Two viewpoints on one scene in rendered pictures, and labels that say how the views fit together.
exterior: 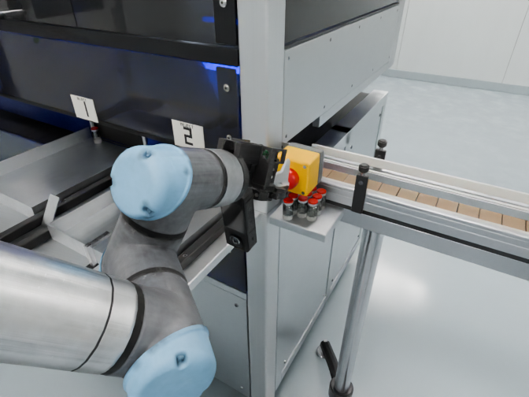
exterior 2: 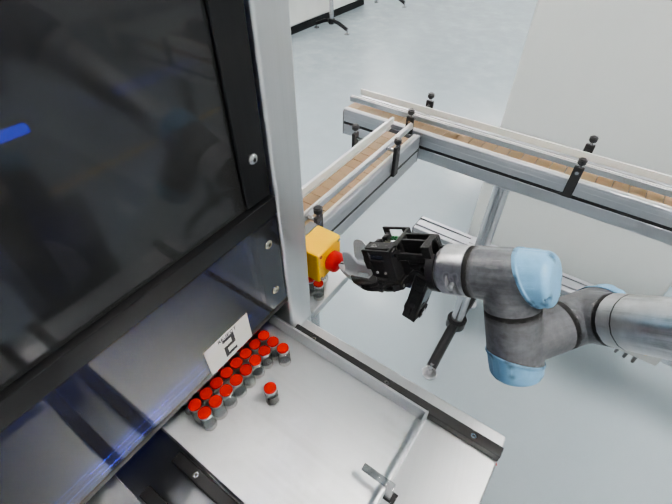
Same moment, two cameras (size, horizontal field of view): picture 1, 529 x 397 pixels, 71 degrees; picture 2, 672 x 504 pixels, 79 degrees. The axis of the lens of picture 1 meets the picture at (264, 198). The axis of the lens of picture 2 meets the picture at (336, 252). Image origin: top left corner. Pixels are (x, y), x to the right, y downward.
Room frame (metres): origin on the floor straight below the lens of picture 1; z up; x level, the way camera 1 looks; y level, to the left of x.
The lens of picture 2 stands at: (0.55, 0.49, 1.55)
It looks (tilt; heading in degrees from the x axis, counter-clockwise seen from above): 45 degrees down; 275
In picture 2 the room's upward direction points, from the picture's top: straight up
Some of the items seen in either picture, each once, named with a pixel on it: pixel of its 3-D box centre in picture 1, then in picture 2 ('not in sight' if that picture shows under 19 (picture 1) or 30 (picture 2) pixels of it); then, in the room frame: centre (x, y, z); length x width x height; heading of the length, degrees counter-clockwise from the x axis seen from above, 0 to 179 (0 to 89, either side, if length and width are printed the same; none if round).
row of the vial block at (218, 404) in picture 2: not in sight; (243, 381); (0.74, 0.16, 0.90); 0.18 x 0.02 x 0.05; 59
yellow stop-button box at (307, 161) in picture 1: (298, 168); (315, 251); (0.64, -0.07, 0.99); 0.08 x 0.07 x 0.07; 150
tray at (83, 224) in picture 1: (160, 208); (293, 420); (0.64, 0.22, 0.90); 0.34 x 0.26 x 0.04; 149
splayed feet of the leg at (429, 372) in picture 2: not in sight; (454, 327); (0.13, -0.59, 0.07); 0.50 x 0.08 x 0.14; 60
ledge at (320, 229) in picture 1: (309, 212); (306, 280); (0.67, -0.10, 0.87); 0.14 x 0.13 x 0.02; 150
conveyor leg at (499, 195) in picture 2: not in sight; (475, 265); (0.13, -0.59, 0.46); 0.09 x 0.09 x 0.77; 60
